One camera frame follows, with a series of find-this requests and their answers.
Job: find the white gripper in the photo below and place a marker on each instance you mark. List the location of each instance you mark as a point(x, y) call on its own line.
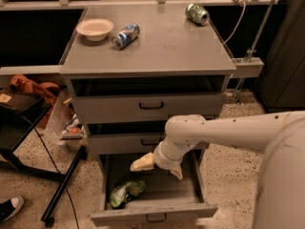
point(163, 159)

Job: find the green rice chip bag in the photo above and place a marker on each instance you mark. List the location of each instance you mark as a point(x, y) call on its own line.
point(126, 192)

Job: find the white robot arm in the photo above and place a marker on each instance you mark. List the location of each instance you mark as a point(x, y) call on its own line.
point(279, 137)

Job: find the grey bottom drawer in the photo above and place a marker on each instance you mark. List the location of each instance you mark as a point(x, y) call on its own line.
point(165, 198)

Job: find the grey top drawer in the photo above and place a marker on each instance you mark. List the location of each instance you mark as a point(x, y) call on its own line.
point(131, 99)

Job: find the grey drawer cabinet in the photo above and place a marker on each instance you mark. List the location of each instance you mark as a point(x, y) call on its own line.
point(168, 45)

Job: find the clear plastic bag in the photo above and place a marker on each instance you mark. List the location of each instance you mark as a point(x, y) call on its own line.
point(56, 132)

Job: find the orange cloth bag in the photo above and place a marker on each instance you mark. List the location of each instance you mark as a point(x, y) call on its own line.
point(21, 84)

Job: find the blue soda can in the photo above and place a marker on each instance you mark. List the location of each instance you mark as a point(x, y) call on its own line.
point(126, 36)

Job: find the dark cabinet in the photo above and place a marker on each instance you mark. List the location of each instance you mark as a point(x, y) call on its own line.
point(281, 86)

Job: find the white paper bowl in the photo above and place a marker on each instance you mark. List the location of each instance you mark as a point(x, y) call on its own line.
point(95, 29)

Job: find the green soda can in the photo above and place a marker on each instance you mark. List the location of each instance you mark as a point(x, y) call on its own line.
point(197, 14)

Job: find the black and white sneaker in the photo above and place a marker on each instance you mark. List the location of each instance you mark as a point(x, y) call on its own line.
point(10, 208)

